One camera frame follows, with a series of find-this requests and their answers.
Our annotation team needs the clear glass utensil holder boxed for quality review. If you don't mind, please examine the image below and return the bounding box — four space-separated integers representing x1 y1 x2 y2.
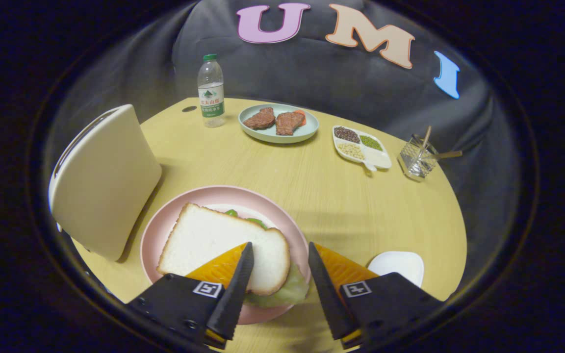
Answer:
398 135 439 182

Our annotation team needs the pink plate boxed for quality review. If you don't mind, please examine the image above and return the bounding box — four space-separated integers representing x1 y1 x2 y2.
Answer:
140 185 311 325

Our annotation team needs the pile of dark beans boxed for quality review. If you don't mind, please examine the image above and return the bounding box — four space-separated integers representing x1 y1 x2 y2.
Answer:
334 126 360 143

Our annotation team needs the black backdrop cloth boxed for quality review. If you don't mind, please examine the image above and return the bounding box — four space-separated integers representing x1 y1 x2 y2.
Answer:
47 0 523 295

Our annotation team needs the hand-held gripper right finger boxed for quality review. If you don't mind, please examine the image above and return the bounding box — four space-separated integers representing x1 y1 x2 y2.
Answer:
308 242 444 350

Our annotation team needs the white bread slice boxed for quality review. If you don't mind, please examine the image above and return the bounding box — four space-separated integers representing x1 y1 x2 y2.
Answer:
157 202 291 296

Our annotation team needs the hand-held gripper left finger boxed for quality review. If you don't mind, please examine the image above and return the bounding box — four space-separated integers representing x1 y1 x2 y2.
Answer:
126 242 255 350

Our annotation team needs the pale green plate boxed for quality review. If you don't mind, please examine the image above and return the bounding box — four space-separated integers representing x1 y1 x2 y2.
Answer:
238 103 320 144

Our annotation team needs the green lettuce leaf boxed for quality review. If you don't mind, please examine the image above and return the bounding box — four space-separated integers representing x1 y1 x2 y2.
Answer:
224 209 310 308

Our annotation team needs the pile of yellow beans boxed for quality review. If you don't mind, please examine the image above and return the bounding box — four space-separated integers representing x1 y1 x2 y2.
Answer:
337 142 364 160

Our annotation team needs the cream toaster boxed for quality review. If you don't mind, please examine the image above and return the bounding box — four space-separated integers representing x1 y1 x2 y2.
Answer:
48 104 163 262

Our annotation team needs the brown meat patty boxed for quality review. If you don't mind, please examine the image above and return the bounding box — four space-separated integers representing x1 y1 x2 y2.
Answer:
243 107 276 130
275 111 306 136

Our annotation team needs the white divided dish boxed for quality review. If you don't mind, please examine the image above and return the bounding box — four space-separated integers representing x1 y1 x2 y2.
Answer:
332 125 392 172

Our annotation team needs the white plate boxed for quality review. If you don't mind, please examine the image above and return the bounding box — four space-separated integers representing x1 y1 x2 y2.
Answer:
367 251 425 288

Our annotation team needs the clear plastic water bottle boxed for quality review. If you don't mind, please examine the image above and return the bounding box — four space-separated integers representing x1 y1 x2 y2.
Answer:
197 53 226 128

